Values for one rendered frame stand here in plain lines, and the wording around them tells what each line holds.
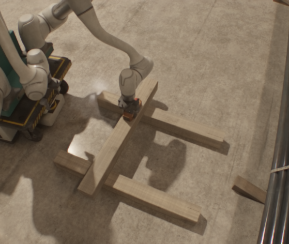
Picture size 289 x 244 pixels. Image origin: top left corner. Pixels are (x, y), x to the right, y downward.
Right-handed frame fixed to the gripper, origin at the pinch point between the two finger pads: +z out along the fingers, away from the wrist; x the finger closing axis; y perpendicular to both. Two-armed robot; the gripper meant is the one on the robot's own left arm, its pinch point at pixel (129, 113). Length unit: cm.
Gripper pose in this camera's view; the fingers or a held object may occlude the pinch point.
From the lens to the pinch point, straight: 180.3
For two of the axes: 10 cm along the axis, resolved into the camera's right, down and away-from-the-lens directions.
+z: -0.1, 5.8, 8.2
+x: -9.1, -3.4, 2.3
